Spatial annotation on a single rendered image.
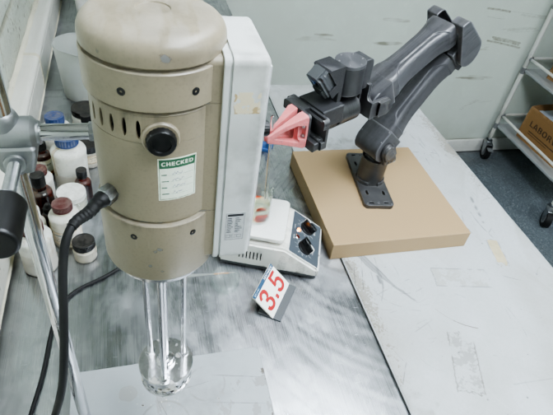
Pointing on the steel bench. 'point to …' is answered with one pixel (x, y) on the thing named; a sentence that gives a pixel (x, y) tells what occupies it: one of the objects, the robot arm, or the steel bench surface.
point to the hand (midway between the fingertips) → (269, 137)
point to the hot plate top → (264, 232)
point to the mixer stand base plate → (248, 405)
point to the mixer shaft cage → (164, 347)
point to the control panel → (303, 239)
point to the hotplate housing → (275, 255)
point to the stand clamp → (17, 128)
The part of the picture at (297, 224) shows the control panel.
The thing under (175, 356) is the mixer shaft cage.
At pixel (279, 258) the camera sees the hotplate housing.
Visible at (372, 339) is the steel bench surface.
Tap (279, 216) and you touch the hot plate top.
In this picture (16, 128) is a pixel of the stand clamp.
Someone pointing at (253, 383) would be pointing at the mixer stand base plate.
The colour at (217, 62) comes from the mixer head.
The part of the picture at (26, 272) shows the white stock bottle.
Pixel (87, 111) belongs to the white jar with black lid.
